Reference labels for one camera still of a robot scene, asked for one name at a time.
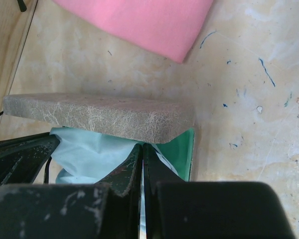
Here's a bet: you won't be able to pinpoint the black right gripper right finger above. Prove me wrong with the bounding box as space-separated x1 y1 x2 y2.
143 144 294 239

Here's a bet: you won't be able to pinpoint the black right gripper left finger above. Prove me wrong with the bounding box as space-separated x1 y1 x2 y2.
0 144 143 239

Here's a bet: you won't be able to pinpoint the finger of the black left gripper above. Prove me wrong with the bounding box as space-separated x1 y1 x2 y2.
0 132 62 192

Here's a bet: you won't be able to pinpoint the large light blue cloth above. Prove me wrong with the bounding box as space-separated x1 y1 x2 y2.
50 127 138 184

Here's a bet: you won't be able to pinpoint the grey glasses case green lining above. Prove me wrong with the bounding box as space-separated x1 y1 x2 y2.
3 93 195 181

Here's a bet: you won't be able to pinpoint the tortoiseshell sunglasses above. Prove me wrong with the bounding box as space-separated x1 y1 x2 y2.
17 0 27 12

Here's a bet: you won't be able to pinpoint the wooden clothes rack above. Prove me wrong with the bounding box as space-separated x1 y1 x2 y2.
0 0 37 111

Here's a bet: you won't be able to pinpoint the pink folded shirt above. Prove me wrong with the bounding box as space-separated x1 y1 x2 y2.
56 0 212 63

